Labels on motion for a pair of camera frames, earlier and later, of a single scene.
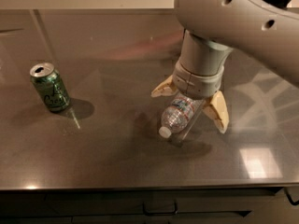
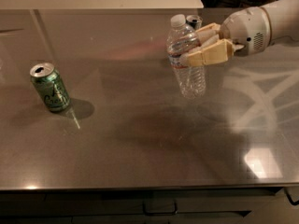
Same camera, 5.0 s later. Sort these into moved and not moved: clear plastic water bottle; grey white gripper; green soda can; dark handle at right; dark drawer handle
Moved: grey white gripper; clear plastic water bottle
Not moved: green soda can; dark handle at right; dark drawer handle
